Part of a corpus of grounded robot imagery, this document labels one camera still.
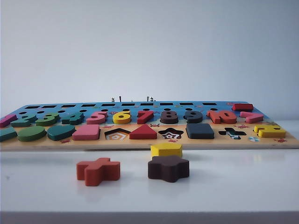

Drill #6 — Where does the green oval block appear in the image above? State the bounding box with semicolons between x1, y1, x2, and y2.
17;126;47;142

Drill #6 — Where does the teal flat shape block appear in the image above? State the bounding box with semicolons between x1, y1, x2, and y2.
0;127;18;142

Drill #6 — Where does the yellow sign piece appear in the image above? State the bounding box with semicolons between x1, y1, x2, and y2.
254;125;287;139

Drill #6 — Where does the red triangle block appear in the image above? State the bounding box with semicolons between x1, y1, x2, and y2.
129;124;157;140

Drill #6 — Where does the wooden shape puzzle board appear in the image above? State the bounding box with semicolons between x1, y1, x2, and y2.
0;100;299;151

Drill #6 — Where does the pink number five piece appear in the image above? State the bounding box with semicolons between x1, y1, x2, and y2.
86;110;108;125

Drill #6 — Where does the teal number four piece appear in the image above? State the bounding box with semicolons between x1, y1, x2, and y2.
62;112;85;126

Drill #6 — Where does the dark blue square block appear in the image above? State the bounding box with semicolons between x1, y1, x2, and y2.
186;123;215;140

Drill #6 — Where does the yellow number six piece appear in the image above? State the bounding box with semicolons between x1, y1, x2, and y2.
112;110;131;125

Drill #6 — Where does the pink rectangle block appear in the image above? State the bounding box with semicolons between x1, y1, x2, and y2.
72;124;101;141

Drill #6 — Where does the red minus sign piece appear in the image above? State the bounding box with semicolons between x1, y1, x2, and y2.
232;103;254;112

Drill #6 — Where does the pink sign piece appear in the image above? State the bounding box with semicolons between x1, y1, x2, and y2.
240;111;264;124

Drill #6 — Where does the brown star block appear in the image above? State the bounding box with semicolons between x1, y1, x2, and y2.
148;155;190;183

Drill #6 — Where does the orange number ten piece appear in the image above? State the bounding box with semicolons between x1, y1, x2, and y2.
206;109;237;124

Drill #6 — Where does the green number two piece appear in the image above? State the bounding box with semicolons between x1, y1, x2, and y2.
11;113;38;128

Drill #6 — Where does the orange cross block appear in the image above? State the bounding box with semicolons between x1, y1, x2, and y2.
76;157;121;187

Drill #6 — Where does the yellow pentagon block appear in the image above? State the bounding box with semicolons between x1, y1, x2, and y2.
150;143;183;158

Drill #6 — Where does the brown number eight piece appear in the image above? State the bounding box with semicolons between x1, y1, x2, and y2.
160;110;180;124

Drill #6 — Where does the dark blue number nine piece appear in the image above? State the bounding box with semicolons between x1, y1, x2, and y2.
184;110;203;124

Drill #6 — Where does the pink number one piece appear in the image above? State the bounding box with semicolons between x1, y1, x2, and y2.
0;114;17;128

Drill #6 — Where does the teal rounded shape block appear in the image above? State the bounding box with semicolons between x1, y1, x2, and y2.
47;125;76;141

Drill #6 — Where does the red number seven piece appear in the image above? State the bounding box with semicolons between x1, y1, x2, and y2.
137;110;155;125

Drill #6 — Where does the green number three piece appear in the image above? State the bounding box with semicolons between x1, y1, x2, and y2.
36;112;61;126

